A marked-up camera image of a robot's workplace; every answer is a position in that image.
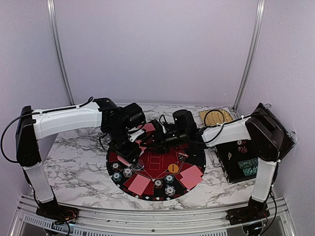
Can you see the orange big blind button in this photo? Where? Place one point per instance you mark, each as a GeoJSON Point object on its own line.
{"type": "Point", "coordinates": [173, 168]}

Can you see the front aluminium rail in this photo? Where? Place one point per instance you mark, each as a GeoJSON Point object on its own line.
{"type": "Point", "coordinates": [209, 221]}

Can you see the yellow woven bamboo mat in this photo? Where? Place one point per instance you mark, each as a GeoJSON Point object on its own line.
{"type": "Point", "coordinates": [215, 117]}

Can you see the green chips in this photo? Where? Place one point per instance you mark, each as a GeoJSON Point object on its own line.
{"type": "Point", "coordinates": [169, 179]}
{"type": "Point", "coordinates": [117, 177]}

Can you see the left aluminium frame post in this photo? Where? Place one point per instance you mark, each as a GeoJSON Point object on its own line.
{"type": "Point", "coordinates": [58, 50]}

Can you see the round red black poker mat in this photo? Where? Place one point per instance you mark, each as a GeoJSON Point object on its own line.
{"type": "Point", "coordinates": [156, 168]}

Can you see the black poker set case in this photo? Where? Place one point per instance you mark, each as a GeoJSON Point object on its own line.
{"type": "Point", "coordinates": [270, 142]}

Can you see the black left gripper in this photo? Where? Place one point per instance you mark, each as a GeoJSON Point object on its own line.
{"type": "Point", "coordinates": [129, 154]}

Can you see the dealt red card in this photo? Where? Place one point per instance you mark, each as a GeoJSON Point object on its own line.
{"type": "Point", "coordinates": [194, 170]}
{"type": "Point", "coordinates": [190, 180]}
{"type": "Point", "coordinates": [139, 184]}
{"type": "Point", "coordinates": [141, 147]}
{"type": "Point", "coordinates": [149, 127]}

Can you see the red playing card deck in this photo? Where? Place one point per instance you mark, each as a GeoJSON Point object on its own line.
{"type": "Point", "coordinates": [123, 161]}

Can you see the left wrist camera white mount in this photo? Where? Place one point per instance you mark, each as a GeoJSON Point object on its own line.
{"type": "Point", "coordinates": [135, 134]}

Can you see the aluminium frame post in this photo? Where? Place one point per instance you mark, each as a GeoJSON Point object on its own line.
{"type": "Point", "coordinates": [58, 50]}
{"type": "Point", "coordinates": [252, 50]}

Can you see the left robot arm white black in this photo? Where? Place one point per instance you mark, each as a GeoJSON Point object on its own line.
{"type": "Point", "coordinates": [123, 125]}

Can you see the red dice in case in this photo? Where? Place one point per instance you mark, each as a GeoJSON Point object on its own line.
{"type": "Point", "coordinates": [242, 149]}

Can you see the teal chip row lower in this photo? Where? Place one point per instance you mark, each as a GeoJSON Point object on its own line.
{"type": "Point", "coordinates": [250, 171]}

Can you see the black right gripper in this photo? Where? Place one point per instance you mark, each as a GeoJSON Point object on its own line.
{"type": "Point", "coordinates": [159, 142]}

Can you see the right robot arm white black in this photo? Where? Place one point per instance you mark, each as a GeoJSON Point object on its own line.
{"type": "Point", "coordinates": [238, 129]}

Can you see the chip stack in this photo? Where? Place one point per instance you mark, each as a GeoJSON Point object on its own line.
{"type": "Point", "coordinates": [116, 166]}
{"type": "Point", "coordinates": [158, 184]}

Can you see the triangular all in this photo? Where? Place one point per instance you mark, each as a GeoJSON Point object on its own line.
{"type": "Point", "coordinates": [181, 156]}

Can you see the teal chip row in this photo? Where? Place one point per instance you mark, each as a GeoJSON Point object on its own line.
{"type": "Point", "coordinates": [250, 171]}
{"type": "Point", "coordinates": [248, 163]}

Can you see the right aluminium frame post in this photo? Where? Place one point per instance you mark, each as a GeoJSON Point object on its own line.
{"type": "Point", "coordinates": [252, 50]}

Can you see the teal chip row upper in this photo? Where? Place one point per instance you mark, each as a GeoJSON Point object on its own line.
{"type": "Point", "coordinates": [248, 163]}

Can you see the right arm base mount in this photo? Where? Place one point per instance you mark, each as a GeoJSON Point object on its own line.
{"type": "Point", "coordinates": [246, 214]}

